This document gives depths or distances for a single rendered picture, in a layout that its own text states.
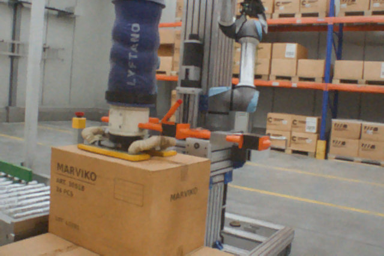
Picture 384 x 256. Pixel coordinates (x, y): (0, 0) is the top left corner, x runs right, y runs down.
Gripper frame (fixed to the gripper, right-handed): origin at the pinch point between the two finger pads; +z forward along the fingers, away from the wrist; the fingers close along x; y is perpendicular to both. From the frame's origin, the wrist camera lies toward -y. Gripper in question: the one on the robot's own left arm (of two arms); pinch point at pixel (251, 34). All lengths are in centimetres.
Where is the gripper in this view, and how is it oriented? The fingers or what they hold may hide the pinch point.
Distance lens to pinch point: 187.5
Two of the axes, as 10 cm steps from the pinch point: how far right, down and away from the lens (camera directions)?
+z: -0.7, 10.0, 0.5
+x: 8.3, 0.9, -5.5
